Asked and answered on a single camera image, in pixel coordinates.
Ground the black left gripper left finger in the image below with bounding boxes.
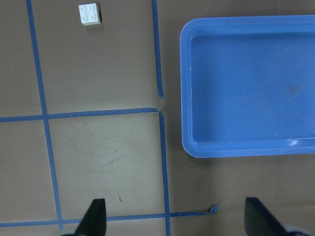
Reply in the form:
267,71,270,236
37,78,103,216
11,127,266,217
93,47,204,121
74,199,107,236

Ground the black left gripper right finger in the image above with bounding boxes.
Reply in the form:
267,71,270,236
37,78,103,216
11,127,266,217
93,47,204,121
244,197,287,236

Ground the white toy block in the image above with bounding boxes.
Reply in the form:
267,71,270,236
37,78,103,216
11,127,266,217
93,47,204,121
78,3,101,26

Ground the blue plastic tray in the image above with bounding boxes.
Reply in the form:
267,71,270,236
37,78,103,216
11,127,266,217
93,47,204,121
180,15,315,158

